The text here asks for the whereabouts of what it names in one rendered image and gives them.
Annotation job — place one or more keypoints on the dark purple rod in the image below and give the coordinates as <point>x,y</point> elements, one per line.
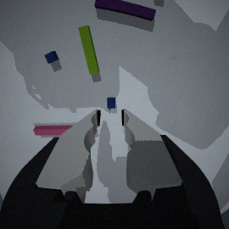
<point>126,8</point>

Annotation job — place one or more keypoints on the small blue block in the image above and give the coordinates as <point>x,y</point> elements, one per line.
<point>51,57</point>
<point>110,103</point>

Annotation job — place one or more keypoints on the lime green rod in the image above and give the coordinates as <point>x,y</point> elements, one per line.
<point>89,51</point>

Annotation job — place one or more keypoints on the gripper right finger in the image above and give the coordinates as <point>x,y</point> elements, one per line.
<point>158,165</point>

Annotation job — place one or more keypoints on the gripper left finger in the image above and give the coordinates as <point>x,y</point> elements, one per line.
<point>63,165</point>

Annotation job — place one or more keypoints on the pink rod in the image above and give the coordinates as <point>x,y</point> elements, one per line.
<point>50,130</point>

